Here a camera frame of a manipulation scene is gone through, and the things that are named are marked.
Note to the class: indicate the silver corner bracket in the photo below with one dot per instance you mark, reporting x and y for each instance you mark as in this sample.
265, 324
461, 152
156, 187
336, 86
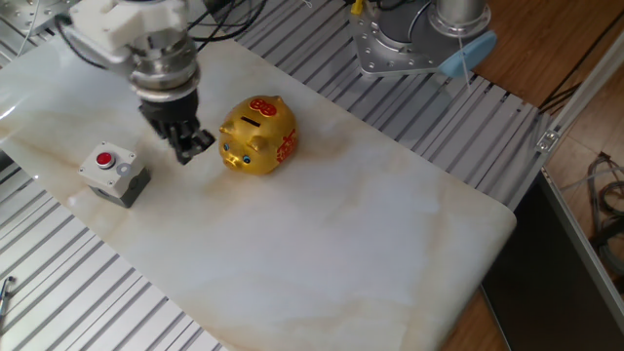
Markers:
547, 140

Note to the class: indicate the aluminium panel edge bar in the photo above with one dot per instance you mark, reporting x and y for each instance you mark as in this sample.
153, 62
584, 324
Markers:
580, 234

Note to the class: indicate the black side panel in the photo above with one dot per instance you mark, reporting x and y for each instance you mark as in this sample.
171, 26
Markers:
536, 278

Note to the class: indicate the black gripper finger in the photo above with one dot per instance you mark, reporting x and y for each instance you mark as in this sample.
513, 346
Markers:
181, 146
201, 136

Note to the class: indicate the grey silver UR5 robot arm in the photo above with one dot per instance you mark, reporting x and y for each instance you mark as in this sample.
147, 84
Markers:
414, 24

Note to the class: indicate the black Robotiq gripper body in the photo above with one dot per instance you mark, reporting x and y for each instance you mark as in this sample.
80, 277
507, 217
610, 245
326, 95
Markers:
170, 107

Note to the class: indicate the white marble board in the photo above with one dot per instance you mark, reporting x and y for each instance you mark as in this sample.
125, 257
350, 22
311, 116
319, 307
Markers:
317, 244

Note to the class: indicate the perforated metal plate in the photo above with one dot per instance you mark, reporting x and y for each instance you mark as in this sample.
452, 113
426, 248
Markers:
29, 12

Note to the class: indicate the white printed wrist mount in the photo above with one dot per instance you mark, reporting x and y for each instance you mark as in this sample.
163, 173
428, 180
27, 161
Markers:
122, 22

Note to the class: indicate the aluminium frame bar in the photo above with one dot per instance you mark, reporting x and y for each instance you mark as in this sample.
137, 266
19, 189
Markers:
585, 92

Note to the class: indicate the white zip tie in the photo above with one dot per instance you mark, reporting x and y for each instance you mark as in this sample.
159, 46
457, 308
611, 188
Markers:
463, 58

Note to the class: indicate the white red push-button box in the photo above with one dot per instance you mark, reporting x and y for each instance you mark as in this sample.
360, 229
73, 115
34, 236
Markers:
109, 178

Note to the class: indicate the yellow plug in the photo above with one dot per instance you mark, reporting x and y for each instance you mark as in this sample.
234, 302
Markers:
357, 6

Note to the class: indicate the gold piggy bank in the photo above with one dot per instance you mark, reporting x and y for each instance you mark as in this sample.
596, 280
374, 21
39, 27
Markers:
263, 136

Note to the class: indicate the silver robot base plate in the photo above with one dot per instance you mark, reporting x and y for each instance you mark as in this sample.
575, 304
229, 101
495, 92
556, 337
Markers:
385, 53

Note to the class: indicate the small dark pen tool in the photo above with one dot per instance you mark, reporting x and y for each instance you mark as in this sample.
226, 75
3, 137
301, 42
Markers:
5, 292

